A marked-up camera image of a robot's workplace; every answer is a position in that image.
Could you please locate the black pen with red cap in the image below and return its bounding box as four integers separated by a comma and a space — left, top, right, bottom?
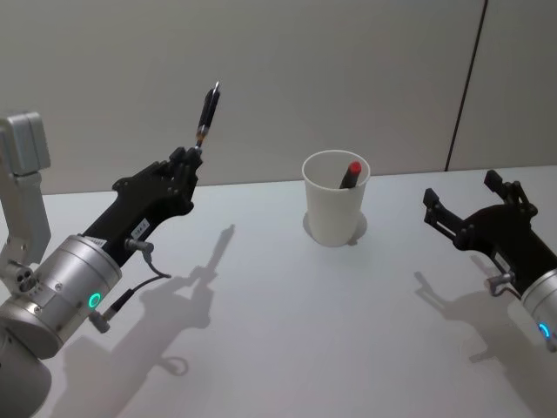
339, 160, 364, 191

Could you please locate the thin dark gripper cable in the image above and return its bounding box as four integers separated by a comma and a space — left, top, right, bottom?
89, 237, 173, 334
487, 271, 524, 301

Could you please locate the thin dark right gripper cable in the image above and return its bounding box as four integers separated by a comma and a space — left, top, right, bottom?
487, 271, 524, 301

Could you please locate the black pen with clip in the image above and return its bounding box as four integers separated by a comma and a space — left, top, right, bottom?
193, 79, 223, 152

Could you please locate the white paper cup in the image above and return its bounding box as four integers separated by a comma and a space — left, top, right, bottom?
301, 149, 372, 249

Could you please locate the thin dark left gripper cable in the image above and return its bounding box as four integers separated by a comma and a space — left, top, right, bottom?
89, 237, 173, 334

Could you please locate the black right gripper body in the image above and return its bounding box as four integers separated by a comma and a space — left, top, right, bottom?
455, 203, 557, 298

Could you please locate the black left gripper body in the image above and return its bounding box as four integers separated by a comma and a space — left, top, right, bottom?
81, 160, 194, 267

